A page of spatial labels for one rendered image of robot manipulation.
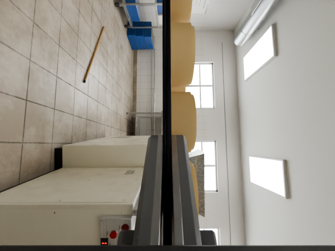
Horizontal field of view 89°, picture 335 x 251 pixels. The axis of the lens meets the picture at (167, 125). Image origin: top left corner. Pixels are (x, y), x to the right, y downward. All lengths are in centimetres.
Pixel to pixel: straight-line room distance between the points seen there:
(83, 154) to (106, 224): 88
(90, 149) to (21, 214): 72
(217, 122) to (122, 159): 381
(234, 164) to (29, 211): 466
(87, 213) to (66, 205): 10
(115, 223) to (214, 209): 445
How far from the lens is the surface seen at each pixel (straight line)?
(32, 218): 109
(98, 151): 161
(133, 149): 152
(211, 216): 526
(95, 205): 93
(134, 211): 86
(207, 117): 497
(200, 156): 156
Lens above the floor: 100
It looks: level
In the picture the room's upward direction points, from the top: 90 degrees clockwise
